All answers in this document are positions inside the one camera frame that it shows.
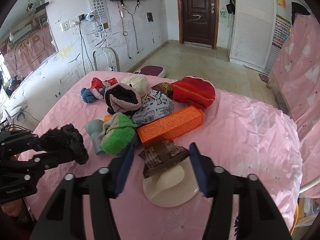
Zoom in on black knitted sock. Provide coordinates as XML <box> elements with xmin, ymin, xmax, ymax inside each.
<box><xmin>40</xmin><ymin>124</ymin><xmax>89</xmax><ymax>165</ymax></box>

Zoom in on brown snack wrapper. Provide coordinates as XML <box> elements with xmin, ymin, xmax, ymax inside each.
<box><xmin>139</xmin><ymin>140</ymin><xmax>190</xmax><ymax>178</ymax></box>

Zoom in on cream sock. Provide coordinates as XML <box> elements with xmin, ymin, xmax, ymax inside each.
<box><xmin>121</xmin><ymin>74</ymin><xmax>148</xmax><ymax>98</ymax></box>

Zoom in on red striped fuzzy sock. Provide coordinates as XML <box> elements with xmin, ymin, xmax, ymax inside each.
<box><xmin>172</xmin><ymin>76</ymin><xmax>215</xmax><ymax>109</ymax></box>

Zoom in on person's left hand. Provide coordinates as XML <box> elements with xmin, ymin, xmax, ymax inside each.
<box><xmin>1</xmin><ymin>199</ymin><xmax>23</xmax><ymax>217</ymax></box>

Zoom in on orange round stool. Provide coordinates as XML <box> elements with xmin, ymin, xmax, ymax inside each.
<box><xmin>289</xmin><ymin>204</ymin><xmax>299</xmax><ymax>235</ymax></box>

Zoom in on orange thread spool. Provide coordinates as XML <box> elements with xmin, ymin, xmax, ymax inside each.
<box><xmin>103</xmin><ymin>115</ymin><xmax>112</xmax><ymax>122</ymax></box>

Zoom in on blue knitted sock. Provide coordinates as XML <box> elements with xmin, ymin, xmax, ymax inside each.
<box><xmin>80</xmin><ymin>88</ymin><xmax>98</xmax><ymax>103</ymax></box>

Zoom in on green and grey sock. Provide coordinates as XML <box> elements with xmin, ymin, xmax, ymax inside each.
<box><xmin>98</xmin><ymin>113</ymin><xmax>137</xmax><ymax>155</ymax></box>

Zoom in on pink bed sheet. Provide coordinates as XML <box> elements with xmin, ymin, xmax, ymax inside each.
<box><xmin>26</xmin><ymin>71</ymin><xmax>303</xmax><ymax>239</ymax></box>

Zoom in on cream round silicone pad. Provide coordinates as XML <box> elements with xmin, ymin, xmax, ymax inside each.
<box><xmin>143</xmin><ymin>158</ymin><xmax>199</xmax><ymax>207</ymax></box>

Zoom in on red white snack bag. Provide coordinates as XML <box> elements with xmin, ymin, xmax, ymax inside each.
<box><xmin>89</xmin><ymin>77</ymin><xmax>118</xmax><ymax>100</ymax></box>

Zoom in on pink black fuzzy sock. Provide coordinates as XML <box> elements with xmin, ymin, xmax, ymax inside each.
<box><xmin>104</xmin><ymin>83</ymin><xmax>142</xmax><ymax>116</ymax></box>

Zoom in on white patterned snack bag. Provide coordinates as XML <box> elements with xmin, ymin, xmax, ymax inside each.
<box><xmin>132</xmin><ymin>90</ymin><xmax>174</xmax><ymax>126</ymax></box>

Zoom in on orange rectangular box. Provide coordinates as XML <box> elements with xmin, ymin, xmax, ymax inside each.
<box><xmin>137</xmin><ymin>106</ymin><xmax>204</xmax><ymax>147</ymax></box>

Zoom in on brown gold snack packet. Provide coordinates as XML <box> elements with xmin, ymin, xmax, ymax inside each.
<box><xmin>151</xmin><ymin>82</ymin><xmax>174</xmax><ymax>100</ymax></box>

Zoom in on purple white vibration platform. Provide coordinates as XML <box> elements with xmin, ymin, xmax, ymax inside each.
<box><xmin>133</xmin><ymin>65</ymin><xmax>166</xmax><ymax>77</ymax></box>

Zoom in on pink tree pattern curtain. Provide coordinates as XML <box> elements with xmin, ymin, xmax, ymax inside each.
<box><xmin>272</xmin><ymin>14</ymin><xmax>319</xmax><ymax>185</ymax></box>

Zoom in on eye chart poster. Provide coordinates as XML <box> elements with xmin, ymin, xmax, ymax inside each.
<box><xmin>88</xmin><ymin>0</ymin><xmax>111</xmax><ymax>32</ymax></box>

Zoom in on white louvered wardrobe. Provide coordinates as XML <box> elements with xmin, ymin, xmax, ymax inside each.
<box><xmin>228</xmin><ymin>0</ymin><xmax>298</xmax><ymax>74</ymax></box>

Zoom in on dark brown door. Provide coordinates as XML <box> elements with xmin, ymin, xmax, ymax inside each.
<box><xmin>177</xmin><ymin>0</ymin><xmax>219</xmax><ymax>49</ymax></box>

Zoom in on wall mirror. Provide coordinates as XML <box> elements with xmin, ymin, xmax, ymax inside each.
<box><xmin>1</xmin><ymin>0</ymin><xmax>57</xmax><ymax>97</ymax></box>

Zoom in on white metal chair frame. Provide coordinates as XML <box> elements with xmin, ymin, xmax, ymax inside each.
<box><xmin>92</xmin><ymin>47</ymin><xmax>120</xmax><ymax>72</ymax></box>

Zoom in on colourful wall chart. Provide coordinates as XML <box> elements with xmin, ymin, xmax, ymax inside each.
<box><xmin>272</xmin><ymin>0</ymin><xmax>292</xmax><ymax>49</ymax></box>

